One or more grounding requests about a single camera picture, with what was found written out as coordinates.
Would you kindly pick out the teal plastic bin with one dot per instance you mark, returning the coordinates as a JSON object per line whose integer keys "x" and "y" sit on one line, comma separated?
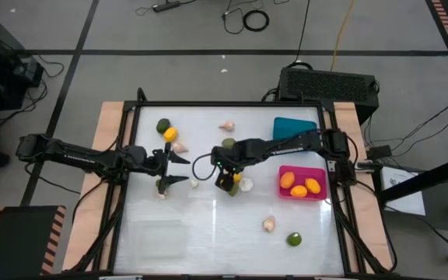
{"x": 292, "y": 126}

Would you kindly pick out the black aluminium table frame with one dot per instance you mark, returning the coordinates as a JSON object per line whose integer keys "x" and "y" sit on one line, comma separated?
{"x": 228, "y": 104}

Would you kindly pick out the tan garlic bulb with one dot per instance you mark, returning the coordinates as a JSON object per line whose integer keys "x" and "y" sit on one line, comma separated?
{"x": 178, "y": 147}
{"x": 228, "y": 126}
{"x": 269, "y": 224}
{"x": 162, "y": 195}

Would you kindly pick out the oranges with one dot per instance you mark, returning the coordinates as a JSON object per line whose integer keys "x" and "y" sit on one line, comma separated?
{"x": 312, "y": 185}

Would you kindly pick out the white paper sheet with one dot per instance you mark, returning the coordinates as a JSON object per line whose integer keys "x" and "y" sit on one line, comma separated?
{"x": 399, "y": 194}

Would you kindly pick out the pink plastic bin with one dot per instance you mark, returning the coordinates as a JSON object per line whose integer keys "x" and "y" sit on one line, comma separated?
{"x": 323, "y": 173}

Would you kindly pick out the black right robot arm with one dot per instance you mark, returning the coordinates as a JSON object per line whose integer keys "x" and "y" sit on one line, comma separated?
{"x": 278, "y": 147}

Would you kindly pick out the small white garlic bulb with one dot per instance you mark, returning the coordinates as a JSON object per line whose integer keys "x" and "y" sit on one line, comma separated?
{"x": 194, "y": 183}

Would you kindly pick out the black stand beam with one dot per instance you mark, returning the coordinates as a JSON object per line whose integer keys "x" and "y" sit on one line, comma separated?
{"x": 426, "y": 177}

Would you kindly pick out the black power strip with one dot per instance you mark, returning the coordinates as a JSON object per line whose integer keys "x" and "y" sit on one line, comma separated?
{"x": 166, "y": 6}

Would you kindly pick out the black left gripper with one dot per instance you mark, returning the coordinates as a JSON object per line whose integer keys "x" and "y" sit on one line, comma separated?
{"x": 156, "y": 162}

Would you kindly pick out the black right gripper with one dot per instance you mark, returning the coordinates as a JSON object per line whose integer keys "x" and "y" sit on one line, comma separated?
{"x": 223, "y": 182}

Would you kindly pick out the black computer tower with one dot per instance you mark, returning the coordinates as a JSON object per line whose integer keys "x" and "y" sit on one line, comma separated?
{"x": 325, "y": 85}

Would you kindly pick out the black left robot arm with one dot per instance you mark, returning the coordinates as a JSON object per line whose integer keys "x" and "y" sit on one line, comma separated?
{"x": 72, "y": 155}

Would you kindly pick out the plywood table board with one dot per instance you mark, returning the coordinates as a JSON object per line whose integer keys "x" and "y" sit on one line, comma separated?
{"x": 109, "y": 124}

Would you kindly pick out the clear plastic bin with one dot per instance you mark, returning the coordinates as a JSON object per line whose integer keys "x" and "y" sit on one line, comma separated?
{"x": 159, "y": 239}

